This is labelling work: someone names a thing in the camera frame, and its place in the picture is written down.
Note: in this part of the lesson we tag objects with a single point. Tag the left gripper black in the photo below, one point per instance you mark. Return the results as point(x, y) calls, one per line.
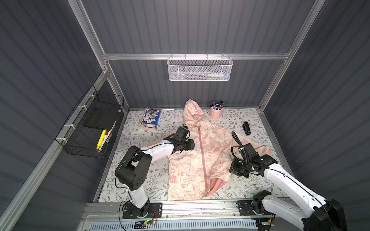
point(188, 144)

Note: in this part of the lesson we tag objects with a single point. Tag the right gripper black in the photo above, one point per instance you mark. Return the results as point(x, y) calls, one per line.
point(236, 166)

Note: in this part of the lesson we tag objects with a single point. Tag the pink patterned hooded jacket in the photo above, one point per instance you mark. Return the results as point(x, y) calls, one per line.
point(204, 172)

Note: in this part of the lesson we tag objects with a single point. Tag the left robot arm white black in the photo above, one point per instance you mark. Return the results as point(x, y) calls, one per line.
point(134, 166)

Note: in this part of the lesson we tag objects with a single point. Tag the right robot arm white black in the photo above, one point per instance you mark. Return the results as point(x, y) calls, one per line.
point(312, 212)

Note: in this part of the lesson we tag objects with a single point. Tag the blue sticker book pack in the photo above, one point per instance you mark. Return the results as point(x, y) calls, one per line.
point(150, 120)

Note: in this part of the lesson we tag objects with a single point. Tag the pink pen cup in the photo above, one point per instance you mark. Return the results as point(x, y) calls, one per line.
point(215, 114)

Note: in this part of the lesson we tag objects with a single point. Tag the pens in pink cup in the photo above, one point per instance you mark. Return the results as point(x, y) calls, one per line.
point(217, 105)

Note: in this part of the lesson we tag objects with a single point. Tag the white tube in mesh basket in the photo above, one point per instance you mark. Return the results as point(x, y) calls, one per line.
point(218, 76)

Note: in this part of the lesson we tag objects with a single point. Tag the yellow highlighter marker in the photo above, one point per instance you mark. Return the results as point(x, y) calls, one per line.
point(101, 139)

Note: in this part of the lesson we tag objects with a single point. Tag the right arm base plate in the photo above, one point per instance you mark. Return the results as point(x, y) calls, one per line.
point(245, 207)

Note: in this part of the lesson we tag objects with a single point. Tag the white wire mesh basket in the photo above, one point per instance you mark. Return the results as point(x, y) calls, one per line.
point(197, 67)

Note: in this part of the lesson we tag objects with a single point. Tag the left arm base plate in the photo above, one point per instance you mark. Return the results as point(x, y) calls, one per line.
point(149, 210)

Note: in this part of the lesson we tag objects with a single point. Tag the black wire wall basket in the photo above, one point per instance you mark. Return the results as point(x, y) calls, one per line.
point(97, 111)

